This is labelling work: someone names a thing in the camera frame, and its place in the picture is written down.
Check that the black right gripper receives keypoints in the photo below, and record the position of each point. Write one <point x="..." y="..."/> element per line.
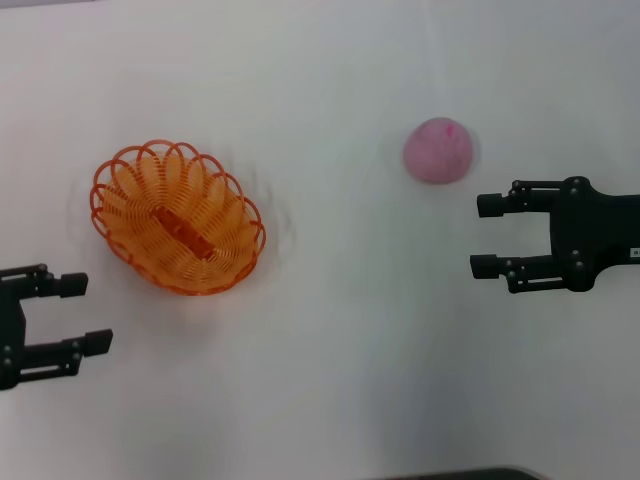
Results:
<point x="595" y="230"/>

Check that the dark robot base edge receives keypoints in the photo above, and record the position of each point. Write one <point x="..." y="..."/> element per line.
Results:
<point x="465" y="474"/>

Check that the pink peach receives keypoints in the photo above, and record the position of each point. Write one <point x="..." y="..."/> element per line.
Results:
<point x="438" y="152"/>

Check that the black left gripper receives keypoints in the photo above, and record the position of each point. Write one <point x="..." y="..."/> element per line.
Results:
<point x="11" y="325"/>

